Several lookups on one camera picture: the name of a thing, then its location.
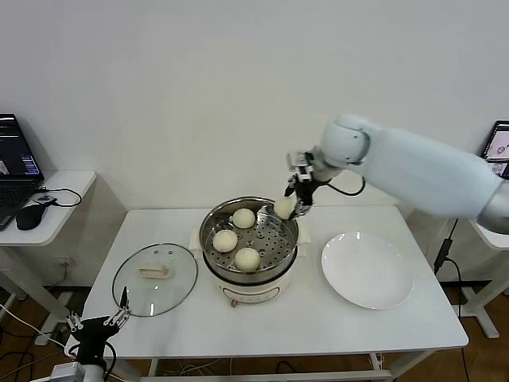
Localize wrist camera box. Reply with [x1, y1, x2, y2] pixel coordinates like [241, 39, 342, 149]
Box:
[49, 362, 87, 382]
[286, 150, 317, 182]

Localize white side table with label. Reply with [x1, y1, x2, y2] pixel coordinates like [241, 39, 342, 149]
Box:
[405, 198, 509, 339]

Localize black cable with adapter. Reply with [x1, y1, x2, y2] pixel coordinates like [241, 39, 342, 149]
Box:
[433, 220, 484, 319]

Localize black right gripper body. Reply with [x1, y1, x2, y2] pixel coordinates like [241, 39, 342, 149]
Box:
[294, 181, 319, 206]

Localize cream electric cooker base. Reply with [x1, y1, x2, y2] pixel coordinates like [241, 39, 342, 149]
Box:
[188, 220, 312, 310]

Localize black laptop with dark screen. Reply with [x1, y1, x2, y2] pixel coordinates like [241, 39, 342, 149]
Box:
[0, 114, 45, 232]

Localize white main table frame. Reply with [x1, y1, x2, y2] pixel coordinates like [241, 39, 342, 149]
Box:
[77, 349, 438, 382]

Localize round glass pot lid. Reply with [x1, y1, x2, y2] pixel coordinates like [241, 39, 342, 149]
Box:
[111, 243, 199, 318]

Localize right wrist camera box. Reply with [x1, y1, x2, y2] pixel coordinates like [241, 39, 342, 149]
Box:
[286, 150, 317, 182]

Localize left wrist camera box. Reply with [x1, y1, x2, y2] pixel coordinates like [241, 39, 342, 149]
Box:
[49, 362, 87, 382]

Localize stainless steel steamer basket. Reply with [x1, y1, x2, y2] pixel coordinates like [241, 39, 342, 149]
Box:
[198, 195, 300, 279]

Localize grey laptop with bright screen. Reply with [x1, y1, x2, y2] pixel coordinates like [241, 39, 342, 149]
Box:
[479, 120, 509, 178]

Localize black computer mouse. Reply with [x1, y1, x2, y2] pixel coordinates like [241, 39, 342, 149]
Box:
[14, 205, 45, 232]

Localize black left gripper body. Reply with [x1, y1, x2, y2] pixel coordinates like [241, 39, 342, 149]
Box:
[73, 317, 122, 363]

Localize black hub with cable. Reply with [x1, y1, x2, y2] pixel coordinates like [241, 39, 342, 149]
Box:
[33, 187, 83, 209]

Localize white side table with mouse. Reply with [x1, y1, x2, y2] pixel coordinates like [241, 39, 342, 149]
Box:
[0, 170, 129, 347]

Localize white steamed baozi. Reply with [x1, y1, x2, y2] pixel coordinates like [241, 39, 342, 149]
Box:
[234, 247, 262, 273]
[274, 198, 297, 220]
[231, 208, 255, 230]
[212, 230, 239, 254]

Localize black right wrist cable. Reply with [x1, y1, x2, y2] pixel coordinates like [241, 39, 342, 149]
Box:
[325, 177, 366, 197]

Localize round white plate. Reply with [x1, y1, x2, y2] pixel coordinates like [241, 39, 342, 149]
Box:
[321, 232, 414, 310]

